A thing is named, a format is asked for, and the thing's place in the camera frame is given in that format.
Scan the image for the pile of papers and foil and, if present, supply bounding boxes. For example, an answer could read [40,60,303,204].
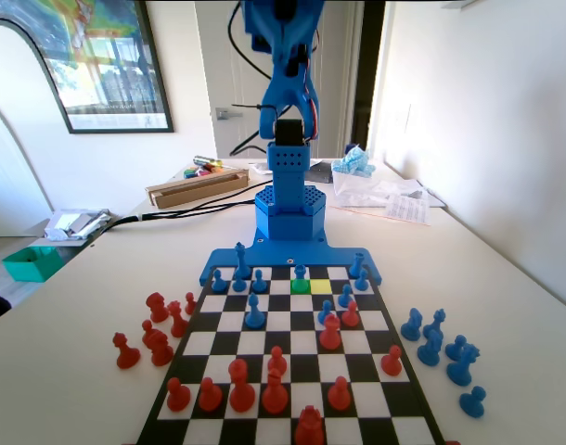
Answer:
[44,208,113,242]

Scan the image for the red rook chess piece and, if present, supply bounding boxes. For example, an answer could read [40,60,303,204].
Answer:
[294,405,325,445]

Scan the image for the red white servo wire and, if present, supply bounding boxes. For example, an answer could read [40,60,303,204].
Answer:
[303,27,322,141]

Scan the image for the white door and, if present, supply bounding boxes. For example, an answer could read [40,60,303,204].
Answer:
[194,0,359,161]

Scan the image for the blue king chess piece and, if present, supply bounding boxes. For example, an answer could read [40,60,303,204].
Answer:
[233,241,252,282]

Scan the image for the blue object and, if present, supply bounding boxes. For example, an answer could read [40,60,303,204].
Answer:
[331,142,405,208]

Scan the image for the printed paper sheet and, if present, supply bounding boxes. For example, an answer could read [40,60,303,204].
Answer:
[382,192,432,227]

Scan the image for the white paper sheet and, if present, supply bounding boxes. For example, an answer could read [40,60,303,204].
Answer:
[370,178,446,210]

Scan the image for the grey pad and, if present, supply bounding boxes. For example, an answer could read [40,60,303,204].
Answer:
[308,159,336,184]

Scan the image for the black white chessboard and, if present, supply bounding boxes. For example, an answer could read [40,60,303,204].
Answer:
[135,264,446,445]

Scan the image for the black table cable bundle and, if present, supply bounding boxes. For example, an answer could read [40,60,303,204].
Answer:
[92,197,261,247]

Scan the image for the blue knight chess piece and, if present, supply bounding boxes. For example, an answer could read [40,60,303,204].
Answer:
[400,307,423,341]
[446,343,481,387]

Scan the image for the long cardboard box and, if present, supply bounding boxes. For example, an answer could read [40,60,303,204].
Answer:
[145,168,251,210]

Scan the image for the green plastic bin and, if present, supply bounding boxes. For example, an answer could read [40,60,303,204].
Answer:
[1,245,64,283]

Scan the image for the black framed poster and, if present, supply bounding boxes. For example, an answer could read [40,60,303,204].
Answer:
[0,0,175,135]

